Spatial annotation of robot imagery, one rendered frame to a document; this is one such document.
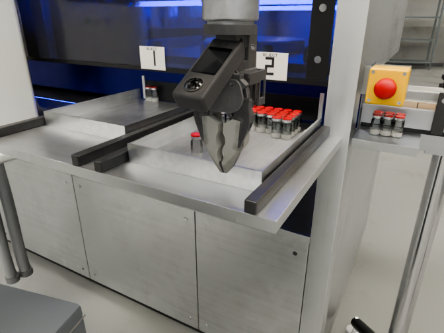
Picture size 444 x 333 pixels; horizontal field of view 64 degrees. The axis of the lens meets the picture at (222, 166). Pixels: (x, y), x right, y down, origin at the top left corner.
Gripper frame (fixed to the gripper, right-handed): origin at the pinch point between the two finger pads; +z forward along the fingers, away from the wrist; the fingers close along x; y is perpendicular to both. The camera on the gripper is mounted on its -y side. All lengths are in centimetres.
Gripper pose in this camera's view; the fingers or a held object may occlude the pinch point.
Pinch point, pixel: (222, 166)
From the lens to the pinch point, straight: 53.5
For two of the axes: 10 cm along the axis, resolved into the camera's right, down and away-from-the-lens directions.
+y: 4.9, -3.4, 8.1
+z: 0.0, 9.2, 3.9
